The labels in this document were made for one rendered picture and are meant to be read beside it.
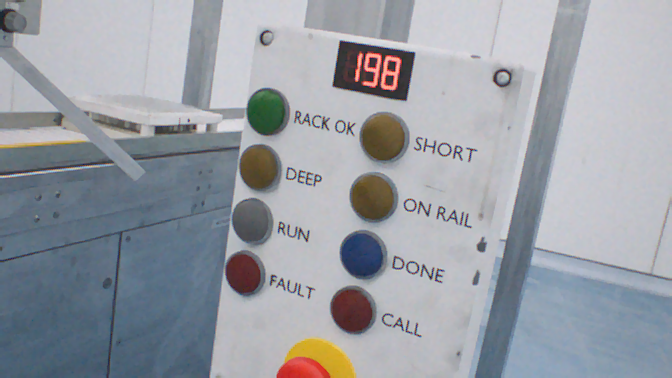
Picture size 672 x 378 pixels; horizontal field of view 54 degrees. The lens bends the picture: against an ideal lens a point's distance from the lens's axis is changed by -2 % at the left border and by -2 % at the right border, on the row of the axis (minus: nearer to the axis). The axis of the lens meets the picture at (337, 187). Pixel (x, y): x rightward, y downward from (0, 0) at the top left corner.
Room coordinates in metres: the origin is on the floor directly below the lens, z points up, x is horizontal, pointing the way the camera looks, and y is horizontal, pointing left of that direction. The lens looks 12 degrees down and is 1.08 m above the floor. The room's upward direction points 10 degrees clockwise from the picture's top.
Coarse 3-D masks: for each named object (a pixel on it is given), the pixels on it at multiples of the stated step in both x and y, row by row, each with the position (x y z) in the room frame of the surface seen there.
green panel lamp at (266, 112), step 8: (256, 96) 0.42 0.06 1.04; (264, 96) 0.41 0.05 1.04; (272, 96) 0.41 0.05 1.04; (248, 104) 0.42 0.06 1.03; (256, 104) 0.41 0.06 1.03; (264, 104) 0.41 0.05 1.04; (272, 104) 0.41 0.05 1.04; (280, 104) 0.41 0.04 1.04; (248, 112) 0.42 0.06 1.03; (256, 112) 0.41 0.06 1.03; (264, 112) 0.41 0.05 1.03; (272, 112) 0.41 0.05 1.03; (280, 112) 0.41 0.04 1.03; (256, 120) 0.41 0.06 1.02; (264, 120) 0.41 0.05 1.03; (272, 120) 0.41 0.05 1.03; (280, 120) 0.41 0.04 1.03; (256, 128) 0.41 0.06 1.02; (264, 128) 0.41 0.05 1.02; (272, 128) 0.41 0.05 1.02
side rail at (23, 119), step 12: (204, 108) 1.87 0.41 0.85; (216, 108) 1.92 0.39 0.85; (228, 108) 1.97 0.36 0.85; (240, 108) 2.03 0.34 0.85; (0, 120) 1.26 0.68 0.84; (12, 120) 1.29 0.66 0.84; (24, 120) 1.31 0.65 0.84; (36, 120) 1.34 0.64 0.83; (48, 120) 1.37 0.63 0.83; (60, 120) 1.40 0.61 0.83
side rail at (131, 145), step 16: (64, 144) 1.07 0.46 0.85; (80, 144) 1.11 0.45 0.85; (128, 144) 1.21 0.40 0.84; (144, 144) 1.25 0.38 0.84; (160, 144) 1.30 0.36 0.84; (176, 144) 1.34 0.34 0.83; (192, 144) 1.39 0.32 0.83; (208, 144) 1.44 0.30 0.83; (224, 144) 1.50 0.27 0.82; (0, 160) 0.96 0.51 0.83; (16, 160) 0.99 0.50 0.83; (32, 160) 1.02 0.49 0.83; (48, 160) 1.05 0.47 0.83; (64, 160) 1.08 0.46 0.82
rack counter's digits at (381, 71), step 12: (348, 48) 0.40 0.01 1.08; (348, 60) 0.40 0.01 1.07; (360, 60) 0.39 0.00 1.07; (372, 60) 0.39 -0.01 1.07; (384, 60) 0.39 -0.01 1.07; (396, 60) 0.38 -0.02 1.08; (348, 72) 0.40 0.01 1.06; (360, 72) 0.39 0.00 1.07; (372, 72) 0.39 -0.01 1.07; (384, 72) 0.39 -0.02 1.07; (396, 72) 0.38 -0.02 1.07; (360, 84) 0.39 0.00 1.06; (372, 84) 0.39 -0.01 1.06; (384, 84) 0.39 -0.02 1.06; (396, 84) 0.38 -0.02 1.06
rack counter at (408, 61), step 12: (360, 48) 0.39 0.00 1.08; (372, 48) 0.39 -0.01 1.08; (384, 48) 0.39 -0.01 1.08; (336, 60) 0.40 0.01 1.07; (408, 60) 0.38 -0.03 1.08; (336, 72) 0.40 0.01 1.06; (408, 72) 0.38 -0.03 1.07; (336, 84) 0.40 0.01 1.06; (348, 84) 0.40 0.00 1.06; (408, 84) 0.38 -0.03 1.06; (396, 96) 0.38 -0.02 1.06
